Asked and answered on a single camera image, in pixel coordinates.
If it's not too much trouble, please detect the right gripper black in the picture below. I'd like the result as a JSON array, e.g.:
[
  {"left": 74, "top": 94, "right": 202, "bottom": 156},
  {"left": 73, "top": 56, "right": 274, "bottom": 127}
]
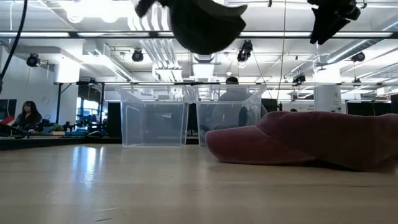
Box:
[{"left": 307, "top": 0, "right": 362, "bottom": 46}]

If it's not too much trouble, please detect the dark cap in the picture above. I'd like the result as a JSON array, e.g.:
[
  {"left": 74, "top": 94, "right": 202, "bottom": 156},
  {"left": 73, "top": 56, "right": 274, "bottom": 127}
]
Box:
[{"left": 157, "top": 0, "right": 249, "bottom": 55}]

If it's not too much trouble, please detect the black ceiling spotlight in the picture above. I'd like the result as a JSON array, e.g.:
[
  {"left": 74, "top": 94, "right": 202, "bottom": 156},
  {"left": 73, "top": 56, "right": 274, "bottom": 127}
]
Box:
[
  {"left": 25, "top": 53, "right": 41, "bottom": 68},
  {"left": 236, "top": 39, "right": 254, "bottom": 63},
  {"left": 131, "top": 48, "right": 144, "bottom": 63},
  {"left": 292, "top": 73, "right": 307, "bottom": 85},
  {"left": 351, "top": 51, "right": 366, "bottom": 63}
]

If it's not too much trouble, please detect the white round pillar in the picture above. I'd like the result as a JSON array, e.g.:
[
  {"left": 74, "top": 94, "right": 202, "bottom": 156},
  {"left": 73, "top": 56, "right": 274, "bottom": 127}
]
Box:
[{"left": 313, "top": 85, "right": 343, "bottom": 113}]

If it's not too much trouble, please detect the person behind bin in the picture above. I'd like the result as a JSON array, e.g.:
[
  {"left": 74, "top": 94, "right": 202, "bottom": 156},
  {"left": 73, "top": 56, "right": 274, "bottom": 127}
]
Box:
[{"left": 214, "top": 76, "right": 269, "bottom": 128}]

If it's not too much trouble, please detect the clear plastic bin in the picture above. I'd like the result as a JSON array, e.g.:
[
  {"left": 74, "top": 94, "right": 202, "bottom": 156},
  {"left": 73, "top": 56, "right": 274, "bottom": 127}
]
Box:
[
  {"left": 185, "top": 83, "right": 267, "bottom": 148},
  {"left": 115, "top": 85, "right": 190, "bottom": 148}
]

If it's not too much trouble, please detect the maroon cap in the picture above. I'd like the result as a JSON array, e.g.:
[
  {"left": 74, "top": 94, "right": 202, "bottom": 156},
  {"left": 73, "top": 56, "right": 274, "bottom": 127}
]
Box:
[{"left": 205, "top": 111, "right": 398, "bottom": 172}]

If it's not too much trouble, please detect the small potted plant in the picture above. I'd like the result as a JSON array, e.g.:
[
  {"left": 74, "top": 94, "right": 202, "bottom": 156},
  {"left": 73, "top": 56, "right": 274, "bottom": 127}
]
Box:
[{"left": 51, "top": 123, "right": 66, "bottom": 136}]

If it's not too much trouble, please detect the seated person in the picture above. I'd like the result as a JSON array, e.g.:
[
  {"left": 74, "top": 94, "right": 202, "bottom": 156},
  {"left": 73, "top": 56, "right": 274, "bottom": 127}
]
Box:
[{"left": 12, "top": 100, "right": 44, "bottom": 134}]

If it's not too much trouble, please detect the dark monitor screen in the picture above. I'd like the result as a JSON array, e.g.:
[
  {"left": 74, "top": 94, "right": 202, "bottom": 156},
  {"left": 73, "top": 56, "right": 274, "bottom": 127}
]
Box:
[{"left": 0, "top": 98, "right": 17, "bottom": 121}]

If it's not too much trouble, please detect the black overhead frame beam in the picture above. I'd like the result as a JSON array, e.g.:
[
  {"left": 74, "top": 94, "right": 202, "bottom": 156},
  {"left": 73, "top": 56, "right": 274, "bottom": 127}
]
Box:
[{"left": 0, "top": 30, "right": 398, "bottom": 39}]

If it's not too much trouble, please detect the thin hanging cable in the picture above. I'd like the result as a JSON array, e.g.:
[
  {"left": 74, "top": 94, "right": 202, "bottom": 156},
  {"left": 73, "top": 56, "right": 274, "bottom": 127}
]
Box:
[{"left": 275, "top": 0, "right": 287, "bottom": 102}]

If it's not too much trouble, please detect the black frame rail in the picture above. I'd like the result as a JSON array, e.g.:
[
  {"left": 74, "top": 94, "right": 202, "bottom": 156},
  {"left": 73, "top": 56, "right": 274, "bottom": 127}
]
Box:
[{"left": 53, "top": 80, "right": 398, "bottom": 86}]

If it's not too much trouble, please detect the black hanging cable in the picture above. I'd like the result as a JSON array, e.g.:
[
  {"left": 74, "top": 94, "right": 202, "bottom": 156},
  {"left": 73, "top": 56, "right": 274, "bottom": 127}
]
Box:
[{"left": 0, "top": 0, "right": 29, "bottom": 94}]

